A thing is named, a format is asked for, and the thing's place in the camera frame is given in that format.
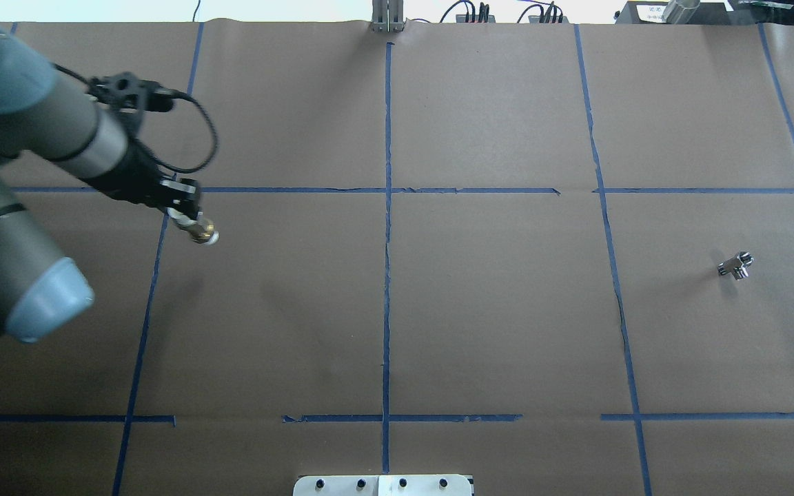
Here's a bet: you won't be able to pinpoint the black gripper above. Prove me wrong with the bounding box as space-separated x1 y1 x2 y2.
86 141 202 220

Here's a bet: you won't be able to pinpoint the white PPR pipe brass fitting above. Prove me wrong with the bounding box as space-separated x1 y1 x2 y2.
166 208 218 245

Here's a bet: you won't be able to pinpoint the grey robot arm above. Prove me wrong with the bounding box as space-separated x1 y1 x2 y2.
0 25 218 343

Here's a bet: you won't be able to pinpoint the chrome tee valve fitting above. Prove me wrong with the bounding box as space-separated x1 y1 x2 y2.
716 251 755 280

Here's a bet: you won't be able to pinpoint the dark equipment box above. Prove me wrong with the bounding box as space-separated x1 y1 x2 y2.
613 1 758 25

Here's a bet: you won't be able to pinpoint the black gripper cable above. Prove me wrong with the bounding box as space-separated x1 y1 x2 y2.
52 63 220 174

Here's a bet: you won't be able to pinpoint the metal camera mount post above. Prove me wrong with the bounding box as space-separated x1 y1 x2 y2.
369 0 406 32

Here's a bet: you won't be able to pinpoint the black cable plugs left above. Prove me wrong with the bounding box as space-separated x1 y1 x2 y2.
437 1 497 24

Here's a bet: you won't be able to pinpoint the black cable plugs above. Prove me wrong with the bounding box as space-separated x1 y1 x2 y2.
516 1 569 24
437 1 497 24

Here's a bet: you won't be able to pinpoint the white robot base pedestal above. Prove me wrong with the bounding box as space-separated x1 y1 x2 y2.
292 474 476 495

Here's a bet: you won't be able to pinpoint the black cable plugs right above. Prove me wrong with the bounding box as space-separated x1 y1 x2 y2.
516 1 569 24

